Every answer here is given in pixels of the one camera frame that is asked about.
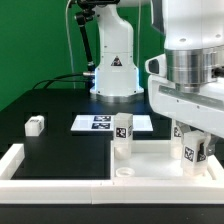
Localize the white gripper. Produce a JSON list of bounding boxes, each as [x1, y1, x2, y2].
[[148, 75, 224, 156]]

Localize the white square table top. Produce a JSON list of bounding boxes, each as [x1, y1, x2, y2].
[[111, 140, 213, 180]]

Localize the white U-shaped obstacle fence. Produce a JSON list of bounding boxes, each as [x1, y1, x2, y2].
[[0, 144, 224, 204]]

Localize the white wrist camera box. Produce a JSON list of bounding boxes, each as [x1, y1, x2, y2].
[[145, 54, 167, 77]]

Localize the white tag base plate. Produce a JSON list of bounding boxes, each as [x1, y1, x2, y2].
[[71, 115, 153, 131]]

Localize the white cable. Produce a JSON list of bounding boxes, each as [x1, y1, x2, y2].
[[65, 0, 77, 90]]

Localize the black cables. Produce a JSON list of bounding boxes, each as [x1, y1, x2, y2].
[[32, 71, 98, 90]]

